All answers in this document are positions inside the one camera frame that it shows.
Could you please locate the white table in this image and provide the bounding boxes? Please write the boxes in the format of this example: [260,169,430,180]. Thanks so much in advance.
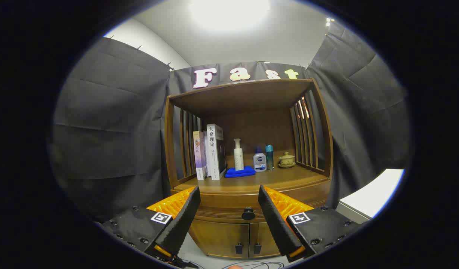
[336,169,405,225]

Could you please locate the wooden cabinet door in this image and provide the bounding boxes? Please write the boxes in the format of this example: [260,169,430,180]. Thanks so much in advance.
[188,219,249,258]
[249,222,282,259]

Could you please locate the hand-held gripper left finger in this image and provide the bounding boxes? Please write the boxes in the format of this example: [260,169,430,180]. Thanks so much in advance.
[99,186,201,262]

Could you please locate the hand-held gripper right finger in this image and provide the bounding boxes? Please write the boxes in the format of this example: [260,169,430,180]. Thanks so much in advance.
[258,185,368,263]

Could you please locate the brown wooden cabinet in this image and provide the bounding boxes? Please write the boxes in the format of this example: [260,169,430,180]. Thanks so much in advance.
[164,78,334,260]

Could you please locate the wooden drawer with black knob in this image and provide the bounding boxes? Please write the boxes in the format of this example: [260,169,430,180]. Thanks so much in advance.
[171,180,332,225]

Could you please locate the blue folded cloth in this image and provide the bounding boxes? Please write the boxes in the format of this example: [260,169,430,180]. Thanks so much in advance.
[225,166,256,178]

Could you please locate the purple book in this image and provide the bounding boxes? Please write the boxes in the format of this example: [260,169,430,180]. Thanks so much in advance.
[193,131,207,180]

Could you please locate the thick white book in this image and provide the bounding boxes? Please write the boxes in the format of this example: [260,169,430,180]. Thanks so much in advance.
[206,124,227,180]

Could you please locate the wooden countertop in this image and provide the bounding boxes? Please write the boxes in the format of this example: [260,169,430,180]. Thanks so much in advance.
[173,163,329,195]

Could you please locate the grey bottle with blue pump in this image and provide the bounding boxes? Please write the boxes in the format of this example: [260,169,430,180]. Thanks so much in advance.
[253,147,267,173]

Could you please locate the black floor cables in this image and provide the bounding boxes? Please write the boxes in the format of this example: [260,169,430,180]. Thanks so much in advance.
[177,258,286,269]

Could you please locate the white pump bottle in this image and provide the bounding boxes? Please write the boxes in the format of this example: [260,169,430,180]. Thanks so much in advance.
[234,139,244,171]

